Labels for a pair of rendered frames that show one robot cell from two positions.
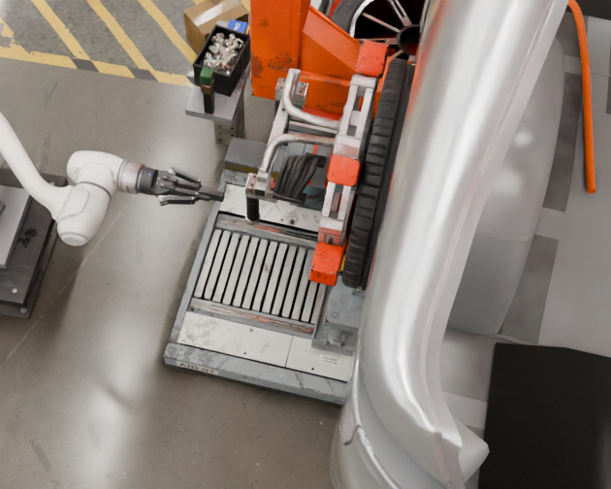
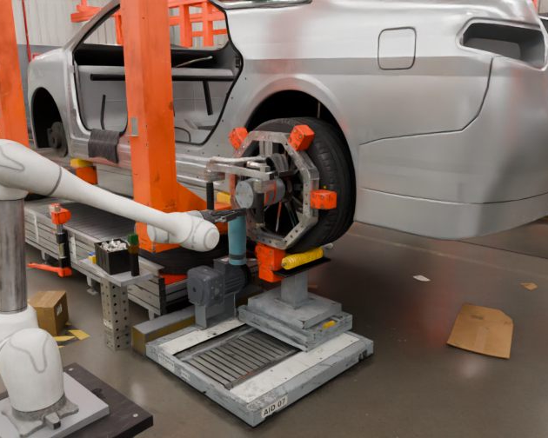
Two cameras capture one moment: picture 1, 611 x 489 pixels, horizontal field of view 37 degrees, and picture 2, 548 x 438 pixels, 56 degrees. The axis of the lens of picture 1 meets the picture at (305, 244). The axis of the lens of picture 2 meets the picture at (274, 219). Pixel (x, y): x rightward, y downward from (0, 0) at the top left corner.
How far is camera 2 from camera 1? 2.47 m
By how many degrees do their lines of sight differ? 60
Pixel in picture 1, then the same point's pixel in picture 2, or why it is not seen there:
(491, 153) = not seen: outside the picture
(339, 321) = (308, 317)
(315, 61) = (183, 202)
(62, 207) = (191, 219)
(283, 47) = (169, 195)
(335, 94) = not seen: hidden behind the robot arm
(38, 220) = (90, 385)
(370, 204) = (323, 144)
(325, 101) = not seen: hidden behind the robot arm
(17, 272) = (121, 408)
